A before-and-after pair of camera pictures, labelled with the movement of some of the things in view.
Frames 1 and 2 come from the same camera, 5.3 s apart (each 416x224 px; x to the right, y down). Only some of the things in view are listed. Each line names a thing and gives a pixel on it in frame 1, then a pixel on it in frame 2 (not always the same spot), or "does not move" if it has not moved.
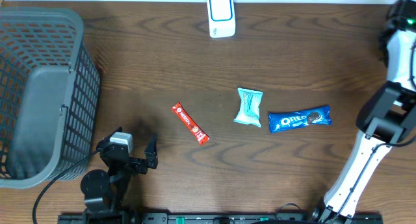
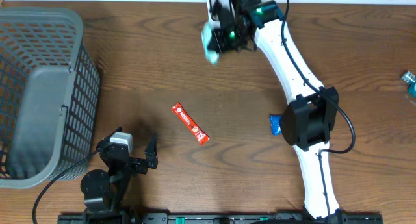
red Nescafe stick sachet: x=201 y=137 does not move
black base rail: x=218 y=218 does not move
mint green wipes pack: x=249 y=111 -> x=212 y=56
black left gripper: x=151 y=161 does not move
